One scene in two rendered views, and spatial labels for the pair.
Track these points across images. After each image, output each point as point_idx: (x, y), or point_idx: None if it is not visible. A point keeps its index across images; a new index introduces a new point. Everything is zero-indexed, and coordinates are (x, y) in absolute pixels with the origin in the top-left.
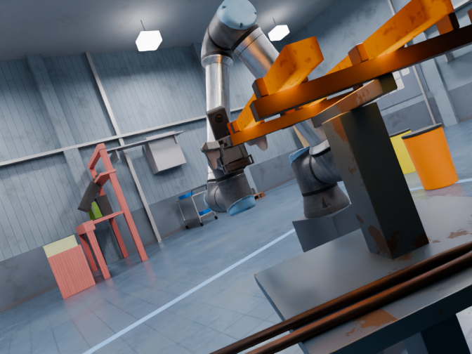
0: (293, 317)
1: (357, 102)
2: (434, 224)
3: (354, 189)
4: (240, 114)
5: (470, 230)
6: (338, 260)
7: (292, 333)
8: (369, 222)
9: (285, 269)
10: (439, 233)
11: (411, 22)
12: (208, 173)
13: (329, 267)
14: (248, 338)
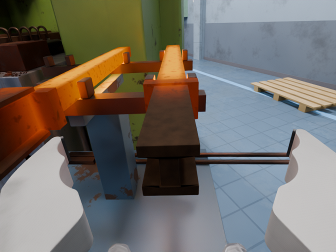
0: (206, 159)
1: (116, 86)
2: (82, 196)
3: (129, 150)
4: (183, 66)
5: (95, 174)
6: (155, 204)
7: (209, 152)
8: (133, 168)
9: (194, 233)
10: (99, 184)
11: (129, 54)
12: None
13: (166, 200)
14: (229, 159)
